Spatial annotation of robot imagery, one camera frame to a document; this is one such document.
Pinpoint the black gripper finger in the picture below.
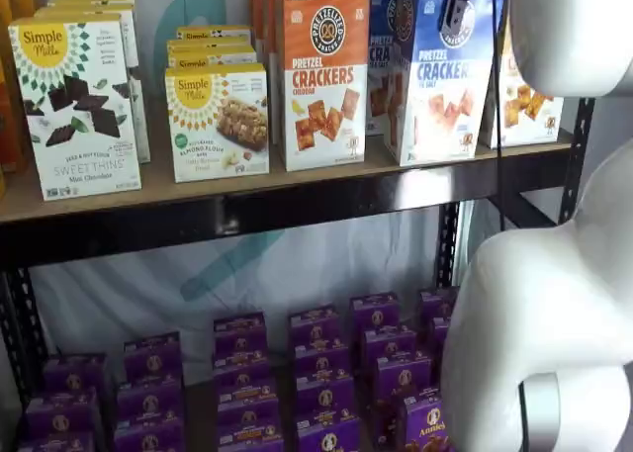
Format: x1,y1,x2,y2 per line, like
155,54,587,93
440,0,484,36

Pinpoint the blue white pretzel crackers box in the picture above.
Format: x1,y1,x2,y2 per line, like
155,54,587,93
383,0,501,167
345,0,421,137

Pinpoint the gold white pretzel crackers box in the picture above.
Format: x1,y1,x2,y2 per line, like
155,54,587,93
487,24,565,150

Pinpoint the orange white pretzel crackers box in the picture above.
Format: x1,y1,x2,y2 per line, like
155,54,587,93
248,0,342,70
260,0,347,144
274,0,371,173

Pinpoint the Simple Mills almond bars box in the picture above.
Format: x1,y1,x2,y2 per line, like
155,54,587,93
176,24,253,46
166,43,258,71
164,63,271,184

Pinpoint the purple Annie's box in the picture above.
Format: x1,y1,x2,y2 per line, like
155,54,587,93
296,416,361,452
42,353,108,399
116,378,185,423
24,387,100,438
289,306,342,349
428,316,452,357
295,375,355,421
373,355,432,407
360,325,417,369
217,402,282,436
213,313,268,357
213,350,272,387
216,377,278,411
349,293,401,335
418,288,459,324
123,331,184,385
294,341,350,382
395,396,449,452
17,430,96,452
113,415,187,452
217,425,286,452

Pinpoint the black metal shelf rack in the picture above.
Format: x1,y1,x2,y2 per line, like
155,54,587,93
0,98,596,423

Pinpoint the wooden shelf board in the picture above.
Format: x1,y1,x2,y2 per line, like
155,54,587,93
0,128,575,224

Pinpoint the white backdrop sheet teal logo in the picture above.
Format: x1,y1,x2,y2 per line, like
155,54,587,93
29,0,496,357

